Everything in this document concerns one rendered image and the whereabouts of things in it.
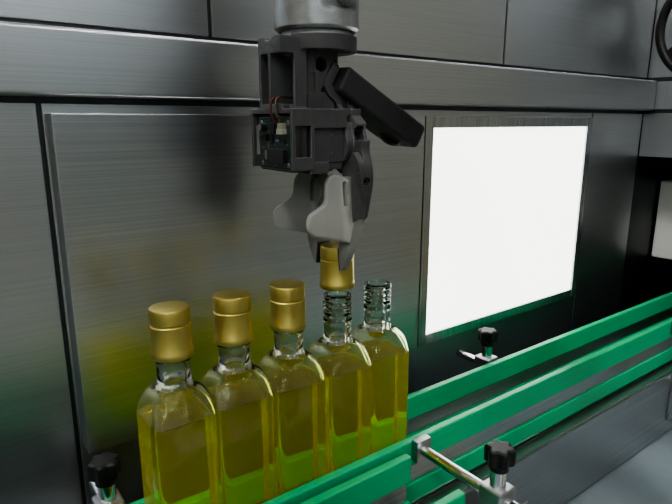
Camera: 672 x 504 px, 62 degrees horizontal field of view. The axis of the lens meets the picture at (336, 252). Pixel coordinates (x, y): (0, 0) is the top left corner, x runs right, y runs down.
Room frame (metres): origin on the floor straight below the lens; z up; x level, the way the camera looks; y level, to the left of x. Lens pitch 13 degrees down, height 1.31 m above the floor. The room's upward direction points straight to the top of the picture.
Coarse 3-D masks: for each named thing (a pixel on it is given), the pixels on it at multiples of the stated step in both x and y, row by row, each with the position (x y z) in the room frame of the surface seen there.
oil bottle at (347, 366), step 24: (336, 360) 0.51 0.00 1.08; (360, 360) 0.53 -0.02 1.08; (336, 384) 0.51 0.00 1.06; (360, 384) 0.53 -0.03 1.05; (336, 408) 0.51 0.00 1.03; (360, 408) 0.53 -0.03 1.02; (336, 432) 0.51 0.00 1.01; (360, 432) 0.53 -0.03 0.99; (336, 456) 0.51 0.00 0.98; (360, 456) 0.53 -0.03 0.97
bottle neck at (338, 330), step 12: (324, 300) 0.54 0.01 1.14; (336, 300) 0.53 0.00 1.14; (348, 300) 0.54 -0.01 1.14; (324, 312) 0.54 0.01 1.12; (336, 312) 0.53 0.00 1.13; (348, 312) 0.54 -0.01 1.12; (324, 324) 0.54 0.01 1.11; (336, 324) 0.53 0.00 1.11; (348, 324) 0.54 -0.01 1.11; (324, 336) 0.54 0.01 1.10; (336, 336) 0.53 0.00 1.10; (348, 336) 0.54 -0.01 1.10
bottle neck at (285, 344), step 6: (276, 336) 0.50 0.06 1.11; (282, 336) 0.50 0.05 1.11; (288, 336) 0.50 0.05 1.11; (294, 336) 0.50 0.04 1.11; (300, 336) 0.50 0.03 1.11; (276, 342) 0.50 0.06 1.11; (282, 342) 0.50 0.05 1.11; (288, 342) 0.50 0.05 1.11; (294, 342) 0.50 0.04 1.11; (300, 342) 0.50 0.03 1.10; (276, 348) 0.50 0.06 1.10; (282, 348) 0.50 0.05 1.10; (288, 348) 0.50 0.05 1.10; (294, 348) 0.50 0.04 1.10; (300, 348) 0.50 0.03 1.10; (282, 354) 0.50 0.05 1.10; (288, 354) 0.50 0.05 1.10; (294, 354) 0.50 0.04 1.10
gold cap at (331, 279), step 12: (324, 252) 0.53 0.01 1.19; (336, 252) 0.53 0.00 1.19; (324, 264) 0.53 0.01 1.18; (336, 264) 0.53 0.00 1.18; (324, 276) 0.53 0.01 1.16; (336, 276) 0.53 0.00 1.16; (348, 276) 0.53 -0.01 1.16; (324, 288) 0.53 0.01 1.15; (336, 288) 0.53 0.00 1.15; (348, 288) 0.53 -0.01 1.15
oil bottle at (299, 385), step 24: (264, 360) 0.50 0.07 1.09; (288, 360) 0.49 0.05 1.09; (312, 360) 0.50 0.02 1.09; (288, 384) 0.48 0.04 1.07; (312, 384) 0.49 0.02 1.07; (288, 408) 0.48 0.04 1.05; (312, 408) 0.49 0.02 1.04; (288, 432) 0.48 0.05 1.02; (312, 432) 0.49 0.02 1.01; (288, 456) 0.48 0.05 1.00; (312, 456) 0.49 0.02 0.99; (288, 480) 0.48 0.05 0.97; (312, 480) 0.49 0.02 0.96
